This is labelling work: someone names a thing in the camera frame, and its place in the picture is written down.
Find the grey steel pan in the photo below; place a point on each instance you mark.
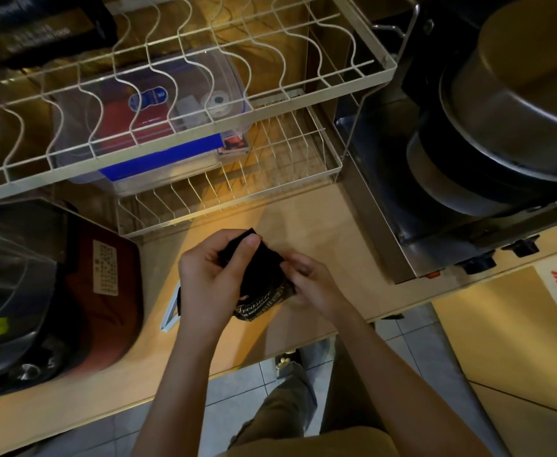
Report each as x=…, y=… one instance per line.
x=440, y=185

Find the person's left forearm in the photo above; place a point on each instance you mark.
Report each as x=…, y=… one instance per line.
x=178, y=399

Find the clear plastic blender jug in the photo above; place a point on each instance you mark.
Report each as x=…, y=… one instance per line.
x=12, y=280

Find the steel tabletop stove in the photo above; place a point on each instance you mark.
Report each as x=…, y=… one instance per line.
x=378, y=223

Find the person's right hand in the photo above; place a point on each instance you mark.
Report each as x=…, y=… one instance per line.
x=319, y=287

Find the red kitchen appliance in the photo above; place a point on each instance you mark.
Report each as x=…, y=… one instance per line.
x=112, y=299

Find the person's right forearm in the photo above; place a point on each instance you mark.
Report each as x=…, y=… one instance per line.
x=392, y=390

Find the red packet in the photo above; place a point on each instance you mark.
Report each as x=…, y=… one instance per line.
x=116, y=126

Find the light blue bag clip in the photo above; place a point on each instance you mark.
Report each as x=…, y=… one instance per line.
x=170, y=314

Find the person's left hand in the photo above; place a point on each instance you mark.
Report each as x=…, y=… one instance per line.
x=207, y=285

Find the cardboard box red print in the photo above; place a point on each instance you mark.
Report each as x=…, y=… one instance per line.
x=497, y=337

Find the black sandal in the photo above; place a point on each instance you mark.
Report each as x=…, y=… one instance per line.
x=285, y=364

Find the steel pot with lid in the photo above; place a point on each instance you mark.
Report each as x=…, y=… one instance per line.
x=521, y=114

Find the white tape roll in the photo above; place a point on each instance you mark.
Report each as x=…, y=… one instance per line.
x=219, y=102

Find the black bracket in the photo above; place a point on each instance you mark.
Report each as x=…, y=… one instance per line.
x=392, y=316

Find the clear box with blue handle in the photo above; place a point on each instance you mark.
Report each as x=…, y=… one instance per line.
x=164, y=157

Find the olive trousers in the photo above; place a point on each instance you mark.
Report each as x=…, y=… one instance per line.
x=283, y=409

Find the small red black box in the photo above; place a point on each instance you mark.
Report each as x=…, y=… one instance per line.
x=234, y=143

